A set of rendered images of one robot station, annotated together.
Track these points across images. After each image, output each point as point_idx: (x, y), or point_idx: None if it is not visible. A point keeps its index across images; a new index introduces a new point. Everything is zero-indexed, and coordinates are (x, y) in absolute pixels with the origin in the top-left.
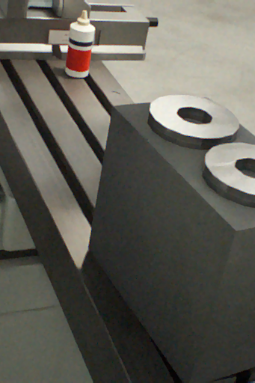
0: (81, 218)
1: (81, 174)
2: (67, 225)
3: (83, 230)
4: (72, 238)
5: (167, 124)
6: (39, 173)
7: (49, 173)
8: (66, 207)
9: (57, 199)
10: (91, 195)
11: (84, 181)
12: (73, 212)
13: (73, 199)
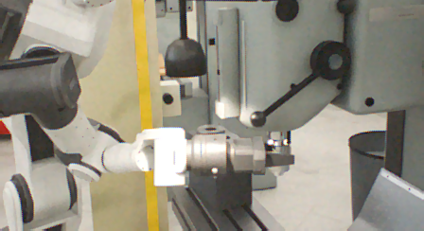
0: (256, 212)
1: (257, 229)
2: (261, 209)
3: (255, 208)
4: (258, 205)
5: (234, 134)
6: (278, 227)
7: (273, 228)
8: (262, 215)
9: (268, 218)
10: (252, 221)
11: (256, 226)
12: (259, 214)
13: (260, 219)
